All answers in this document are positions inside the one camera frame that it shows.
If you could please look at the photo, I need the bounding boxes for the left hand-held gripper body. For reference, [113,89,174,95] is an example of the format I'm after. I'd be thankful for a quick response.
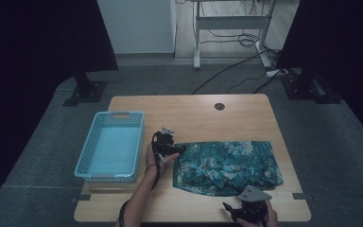
[151,127,175,157]

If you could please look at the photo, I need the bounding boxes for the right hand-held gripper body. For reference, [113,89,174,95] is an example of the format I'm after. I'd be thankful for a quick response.
[237,184,272,223]

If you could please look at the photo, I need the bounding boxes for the teal floral shirt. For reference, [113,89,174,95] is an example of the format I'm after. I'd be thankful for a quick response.
[173,140,285,197]

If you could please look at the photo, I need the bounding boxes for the light blue plastic basket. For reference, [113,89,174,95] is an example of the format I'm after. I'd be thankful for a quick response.
[73,111,146,183]

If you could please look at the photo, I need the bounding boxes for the person's left hand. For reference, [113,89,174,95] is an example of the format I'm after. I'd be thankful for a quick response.
[145,144,181,178]

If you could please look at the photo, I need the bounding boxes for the person's right hand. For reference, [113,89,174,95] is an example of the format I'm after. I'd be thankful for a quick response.
[235,201,280,227]

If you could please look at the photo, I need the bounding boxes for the black tape strip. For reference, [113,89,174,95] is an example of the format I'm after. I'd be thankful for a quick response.
[292,192,315,202]
[71,194,92,203]

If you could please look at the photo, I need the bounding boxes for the black stand base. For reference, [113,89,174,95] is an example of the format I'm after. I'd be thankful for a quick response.
[61,70,109,108]
[279,66,344,105]

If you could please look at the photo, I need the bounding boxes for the white power strip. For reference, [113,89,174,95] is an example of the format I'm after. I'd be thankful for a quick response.
[265,68,288,79]

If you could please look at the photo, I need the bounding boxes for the black curtain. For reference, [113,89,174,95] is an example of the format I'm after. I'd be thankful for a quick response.
[274,0,363,149]
[0,0,119,221]

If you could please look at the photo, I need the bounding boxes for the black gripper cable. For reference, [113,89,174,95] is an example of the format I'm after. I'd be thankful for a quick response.
[118,131,166,227]

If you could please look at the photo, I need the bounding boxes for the long black floor cable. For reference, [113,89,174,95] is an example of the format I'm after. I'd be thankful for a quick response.
[190,49,268,96]

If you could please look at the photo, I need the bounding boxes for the tangled black cables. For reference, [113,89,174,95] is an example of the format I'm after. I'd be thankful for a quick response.
[199,27,268,48]

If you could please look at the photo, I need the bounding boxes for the white metal desk frame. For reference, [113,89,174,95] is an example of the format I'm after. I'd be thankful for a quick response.
[191,0,278,70]

